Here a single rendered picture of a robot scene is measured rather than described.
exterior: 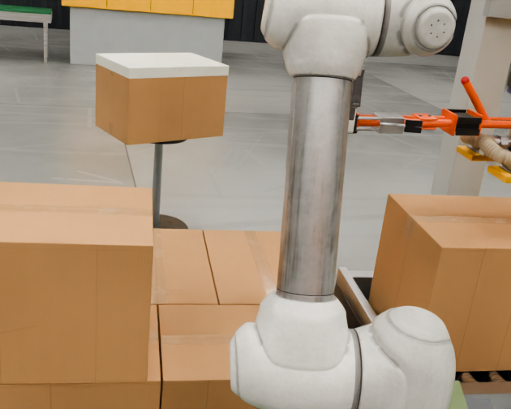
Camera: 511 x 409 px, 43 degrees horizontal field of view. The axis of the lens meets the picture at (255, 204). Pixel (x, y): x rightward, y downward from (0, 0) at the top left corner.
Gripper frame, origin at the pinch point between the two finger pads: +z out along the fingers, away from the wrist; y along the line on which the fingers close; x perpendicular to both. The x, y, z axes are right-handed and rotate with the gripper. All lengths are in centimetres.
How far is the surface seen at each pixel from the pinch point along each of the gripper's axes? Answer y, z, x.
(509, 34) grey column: 95, -17, -99
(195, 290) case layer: 30, 69, 32
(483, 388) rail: -32, 64, -40
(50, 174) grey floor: 293, 124, 110
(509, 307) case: -18, 47, -51
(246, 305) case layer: 20, 69, 16
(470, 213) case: 7, 29, -47
